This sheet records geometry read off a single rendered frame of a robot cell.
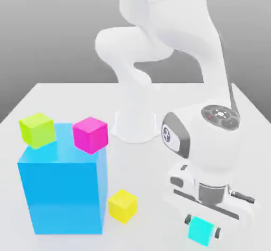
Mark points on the small lime green cube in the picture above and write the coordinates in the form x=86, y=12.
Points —
x=37, y=131

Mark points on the small cyan cube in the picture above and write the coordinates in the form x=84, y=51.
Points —
x=200, y=231

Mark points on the small magenta cube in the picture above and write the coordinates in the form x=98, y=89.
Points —
x=90, y=135

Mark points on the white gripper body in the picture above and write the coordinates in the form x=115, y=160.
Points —
x=213, y=209

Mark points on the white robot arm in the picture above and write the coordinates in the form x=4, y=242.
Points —
x=173, y=35

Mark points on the small yellow cube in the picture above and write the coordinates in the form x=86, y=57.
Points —
x=122, y=206

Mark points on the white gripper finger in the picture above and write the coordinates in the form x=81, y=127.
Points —
x=187, y=219
x=217, y=232

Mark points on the large blue box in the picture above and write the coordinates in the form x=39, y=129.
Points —
x=63, y=187

